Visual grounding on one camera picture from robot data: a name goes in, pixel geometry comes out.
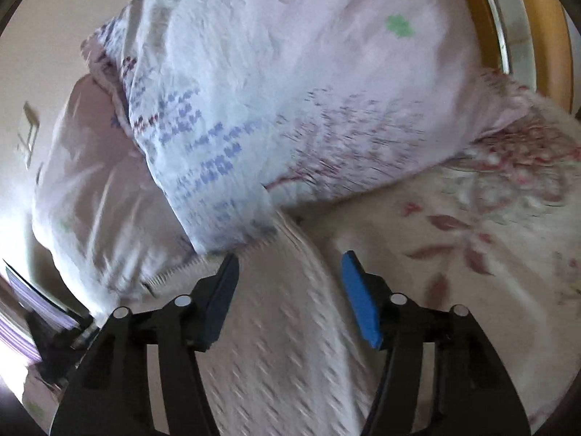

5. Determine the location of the white wall switch plate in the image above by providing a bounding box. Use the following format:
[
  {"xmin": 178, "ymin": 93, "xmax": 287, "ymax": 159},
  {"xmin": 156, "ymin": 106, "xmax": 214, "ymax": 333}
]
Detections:
[{"xmin": 17, "ymin": 101, "xmax": 39, "ymax": 168}]

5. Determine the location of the beige cable-knit sweater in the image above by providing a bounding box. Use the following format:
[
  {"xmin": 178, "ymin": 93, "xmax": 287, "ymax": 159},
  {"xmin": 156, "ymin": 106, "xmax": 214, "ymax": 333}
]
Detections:
[{"xmin": 145, "ymin": 213, "xmax": 387, "ymax": 436}]

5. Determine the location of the pale pink left pillow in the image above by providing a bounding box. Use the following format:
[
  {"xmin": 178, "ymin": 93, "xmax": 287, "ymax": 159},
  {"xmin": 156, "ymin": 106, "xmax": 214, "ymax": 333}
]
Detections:
[{"xmin": 32, "ymin": 76, "xmax": 194, "ymax": 316}]

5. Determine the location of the white blue-flowered right pillow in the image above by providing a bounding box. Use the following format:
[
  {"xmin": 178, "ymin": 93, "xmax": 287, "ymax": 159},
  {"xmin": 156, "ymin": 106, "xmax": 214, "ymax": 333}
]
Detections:
[{"xmin": 82, "ymin": 0, "xmax": 530, "ymax": 254}]

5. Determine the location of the wooden headboard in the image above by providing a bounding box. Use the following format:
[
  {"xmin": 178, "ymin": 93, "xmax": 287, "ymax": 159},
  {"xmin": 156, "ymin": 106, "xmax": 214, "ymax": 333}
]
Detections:
[{"xmin": 467, "ymin": 0, "xmax": 580, "ymax": 114}]

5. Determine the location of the floral bed quilt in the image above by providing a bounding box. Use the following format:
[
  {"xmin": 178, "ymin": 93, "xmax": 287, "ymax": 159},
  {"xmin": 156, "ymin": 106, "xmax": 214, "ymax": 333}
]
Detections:
[{"xmin": 301, "ymin": 112, "xmax": 580, "ymax": 435}]

